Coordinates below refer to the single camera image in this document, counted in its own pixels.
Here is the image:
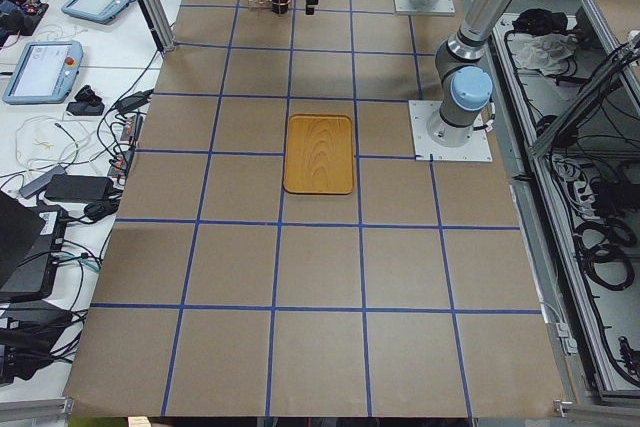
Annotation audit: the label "wooden serving tray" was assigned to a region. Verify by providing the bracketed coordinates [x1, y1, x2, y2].
[283, 114, 355, 195]

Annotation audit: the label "white crumpled cloth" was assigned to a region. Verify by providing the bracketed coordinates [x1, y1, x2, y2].
[514, 33, 578, 76]

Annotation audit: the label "black handheld device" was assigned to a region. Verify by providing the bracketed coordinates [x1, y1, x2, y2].
[66, 85, 105, 116]

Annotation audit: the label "near teach pendant tablet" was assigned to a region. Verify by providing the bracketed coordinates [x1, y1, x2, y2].
[3, 40, 84, 105]

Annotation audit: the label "black power brick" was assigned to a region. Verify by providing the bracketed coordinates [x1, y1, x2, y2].
[44, 174, 113, 203]

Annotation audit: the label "black laptop computer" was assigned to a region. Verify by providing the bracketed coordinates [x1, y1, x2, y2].
[1, 193, 67, 303]

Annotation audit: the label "aluminium side rail frame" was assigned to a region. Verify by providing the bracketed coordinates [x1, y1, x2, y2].
[492, 0, 639, 407]

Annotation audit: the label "black coiled cables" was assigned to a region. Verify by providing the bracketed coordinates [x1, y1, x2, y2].
[572, 221, 637, 293]

